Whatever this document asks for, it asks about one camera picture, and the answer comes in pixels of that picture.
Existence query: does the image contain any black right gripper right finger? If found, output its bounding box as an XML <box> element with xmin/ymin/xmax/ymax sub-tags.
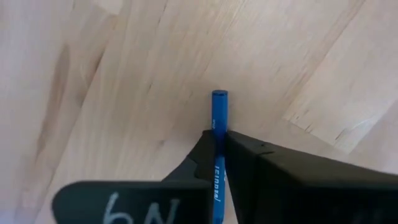
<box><xmin>224</xmin><ymin>129</ymin><xmax>398</xmax><ymax>224</ymax></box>

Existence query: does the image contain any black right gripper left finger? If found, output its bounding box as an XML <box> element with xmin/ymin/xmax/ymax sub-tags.
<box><xmin>51</xmin><ymin>129</ymin><xmax>219</xmax><ymax>224</ymax></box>

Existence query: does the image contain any blue pen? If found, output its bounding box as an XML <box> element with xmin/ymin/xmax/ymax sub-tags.
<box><xmin>211</xmin><ymin>90</ymin><xmax>229</xmax><ymax>224</ymax></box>

